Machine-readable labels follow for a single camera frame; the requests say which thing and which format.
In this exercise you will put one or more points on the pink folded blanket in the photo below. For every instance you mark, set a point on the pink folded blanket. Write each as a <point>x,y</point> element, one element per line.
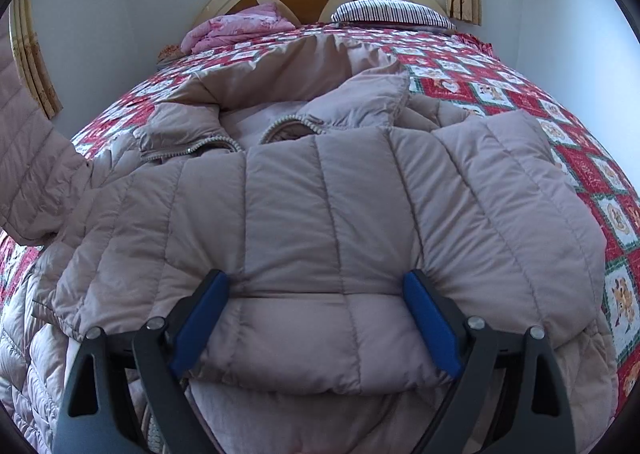
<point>235,27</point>

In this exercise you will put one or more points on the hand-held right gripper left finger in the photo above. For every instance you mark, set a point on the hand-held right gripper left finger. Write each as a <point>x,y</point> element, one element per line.
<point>199,320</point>

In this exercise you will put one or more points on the beige puffer jacket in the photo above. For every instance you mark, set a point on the beige puffer jacket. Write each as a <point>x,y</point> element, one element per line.
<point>320,214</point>

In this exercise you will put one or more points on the red patterned bed quilt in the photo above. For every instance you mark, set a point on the red patterned bed quilt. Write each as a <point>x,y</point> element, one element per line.
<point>575,144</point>

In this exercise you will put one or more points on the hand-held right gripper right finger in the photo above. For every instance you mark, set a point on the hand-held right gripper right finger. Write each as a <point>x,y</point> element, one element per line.
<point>431,324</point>

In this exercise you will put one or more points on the striped pillow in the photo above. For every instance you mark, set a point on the striped pillow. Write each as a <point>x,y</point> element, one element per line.
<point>392,13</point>

